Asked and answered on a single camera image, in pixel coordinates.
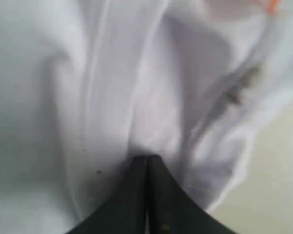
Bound white t-shirt red lettering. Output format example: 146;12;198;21
0;0;293;234

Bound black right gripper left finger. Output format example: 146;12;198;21
69;156;148;234

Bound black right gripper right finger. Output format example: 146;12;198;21
146;156;234;234

